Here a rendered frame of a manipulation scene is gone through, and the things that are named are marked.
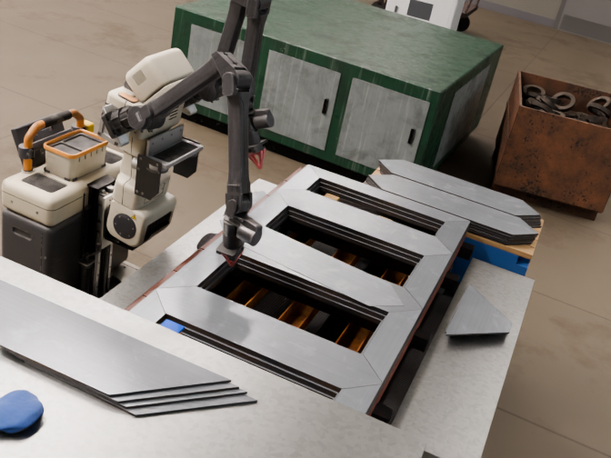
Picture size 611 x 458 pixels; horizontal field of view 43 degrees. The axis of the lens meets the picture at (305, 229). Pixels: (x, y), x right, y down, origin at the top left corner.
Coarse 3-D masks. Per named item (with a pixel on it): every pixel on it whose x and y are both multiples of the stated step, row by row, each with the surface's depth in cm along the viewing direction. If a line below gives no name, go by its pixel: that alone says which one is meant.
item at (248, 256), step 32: (352, 192) 326; (320, 224) 298; (416, 224) 319; (256, 256) 264; (416, 256) 288; (288, 288) 259; (320, 288) 256; (160, 320) 224; (416, 320) 249; (224, 352) 221; (320, 384) 214; (384, 384) 224
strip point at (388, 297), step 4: (388, 288) 262; (392, 288) 262; (384, 292) 259; (388, 292) 260; (392, 292) 260; (380, 296) 256; (384, 296) 257; (388, 296) 257; (392, 296) 258; (396, 296) 258; (376, 300) 254; (380, 300) 254; (384, 300) 255; (388, 300) 255; (392, 300) 256; (396, 300) 256; (400, 300) 257; (372, 304) 251; (376, 304) 252; (380, 304) 252; (384, 304) 252; (388, 304) 253; (392, 304) 253; (396, 304) 254; (400, 304) 254
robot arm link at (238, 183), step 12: (228, 72) 230; (228, 84) 231; (252, 84) 239; (228, 96) 234; (240, 96) 233; (228, 108) 236; (240, 108) 234; (228, 120) 236; (240, 120) 234; (228, 132) 237; (240, 132) 235; (228, 144) 238; (240, 144) 236; (228, 156) 238; (240, 156) 236; (228, 168) 239; (240, 168) 237; (228, 180) 239; (240, 180) 237; (228, 192) 239; (240, 192) 238; (252, 192) 243; (240, 204) 238
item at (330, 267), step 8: (328, 256) 273; (320, 264) 267; (328, 264) 268; (336, 264) 269; (344, 264) 270; (312, 272) 262; (320, 272) 263; (328, 272) 264; (336, 272) 265; (320, 280) 258; (328, 280) 259
